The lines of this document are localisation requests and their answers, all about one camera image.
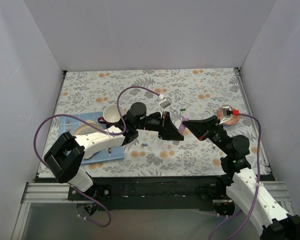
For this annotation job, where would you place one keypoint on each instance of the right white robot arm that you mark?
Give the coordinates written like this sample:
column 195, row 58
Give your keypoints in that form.
column 241, row 184

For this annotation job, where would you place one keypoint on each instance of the beige ringed plate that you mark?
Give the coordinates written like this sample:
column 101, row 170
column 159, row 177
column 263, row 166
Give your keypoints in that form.
column 84, row 129

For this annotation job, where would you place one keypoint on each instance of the white and red mug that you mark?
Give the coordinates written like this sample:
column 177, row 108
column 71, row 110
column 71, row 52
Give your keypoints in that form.
column 111, row 115

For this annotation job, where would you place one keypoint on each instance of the silver fork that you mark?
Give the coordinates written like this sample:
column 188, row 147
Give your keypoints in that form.
column 68, row 126

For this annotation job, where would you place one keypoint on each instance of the floral tablecloth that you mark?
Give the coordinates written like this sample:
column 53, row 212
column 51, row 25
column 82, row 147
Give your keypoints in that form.
column 200, row 91

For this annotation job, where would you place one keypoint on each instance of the pink highlighter pen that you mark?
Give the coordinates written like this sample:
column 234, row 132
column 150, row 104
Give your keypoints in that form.
column 182, row 127

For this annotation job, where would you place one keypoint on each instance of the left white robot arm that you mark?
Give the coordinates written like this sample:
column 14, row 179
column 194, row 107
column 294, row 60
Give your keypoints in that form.
column 65, row 156

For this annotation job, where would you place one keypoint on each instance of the red patterned bowl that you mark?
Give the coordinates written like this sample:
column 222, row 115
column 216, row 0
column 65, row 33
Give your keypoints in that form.
column 230, row 120

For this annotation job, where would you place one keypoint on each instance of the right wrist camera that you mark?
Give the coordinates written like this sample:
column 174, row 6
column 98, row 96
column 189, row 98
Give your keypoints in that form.
column 227, row 113

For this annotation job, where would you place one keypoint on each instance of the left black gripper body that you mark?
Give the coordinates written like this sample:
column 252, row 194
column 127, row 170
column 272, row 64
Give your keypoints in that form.
column 163, row 125

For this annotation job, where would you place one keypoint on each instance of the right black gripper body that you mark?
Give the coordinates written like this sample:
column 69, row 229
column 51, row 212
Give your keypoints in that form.
column 212, row 128

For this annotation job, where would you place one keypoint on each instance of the blue checked placemat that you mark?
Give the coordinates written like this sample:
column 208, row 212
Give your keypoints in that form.
column 101, row 156

